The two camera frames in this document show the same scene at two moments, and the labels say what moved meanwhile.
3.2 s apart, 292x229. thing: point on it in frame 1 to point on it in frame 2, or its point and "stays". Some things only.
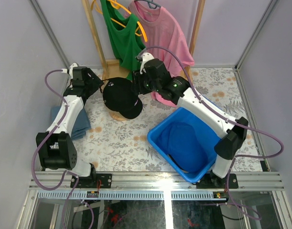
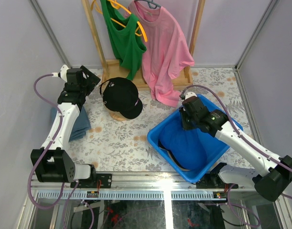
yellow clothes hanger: (115, 5) stays
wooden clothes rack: (117, 69) stays
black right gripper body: (142, 83) to (188, 122)
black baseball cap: (120, 95) stays
